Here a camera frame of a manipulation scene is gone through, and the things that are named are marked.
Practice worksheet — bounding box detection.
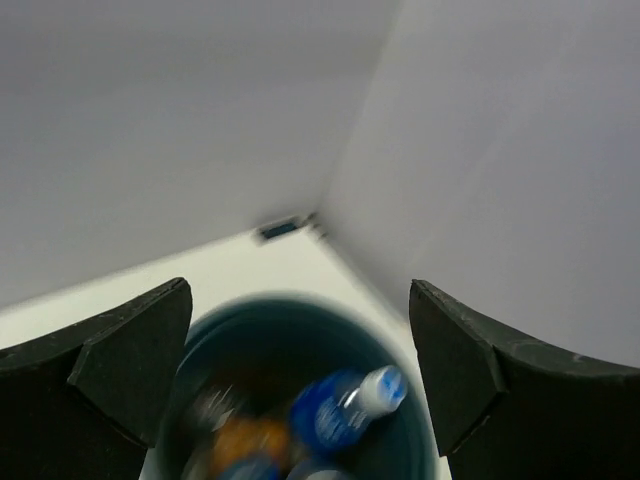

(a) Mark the dark green plastic bin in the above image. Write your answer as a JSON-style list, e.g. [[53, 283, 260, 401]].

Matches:
[[143, 298, 439, 479]]

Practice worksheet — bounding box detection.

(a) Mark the orange juice bottle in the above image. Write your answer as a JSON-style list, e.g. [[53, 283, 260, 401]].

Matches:
[[209, 417, 291, 474]]

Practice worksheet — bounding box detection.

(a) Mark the tall blue label water bottle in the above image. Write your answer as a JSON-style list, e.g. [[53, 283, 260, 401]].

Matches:
[[289, 365, 408, 456]]

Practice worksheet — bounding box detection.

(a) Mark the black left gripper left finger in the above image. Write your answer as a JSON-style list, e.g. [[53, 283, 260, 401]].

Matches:
[[1, 278, 193, 479]]

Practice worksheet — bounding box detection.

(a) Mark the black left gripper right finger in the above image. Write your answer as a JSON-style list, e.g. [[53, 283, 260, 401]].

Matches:
[[409, 280, 639, 479]]

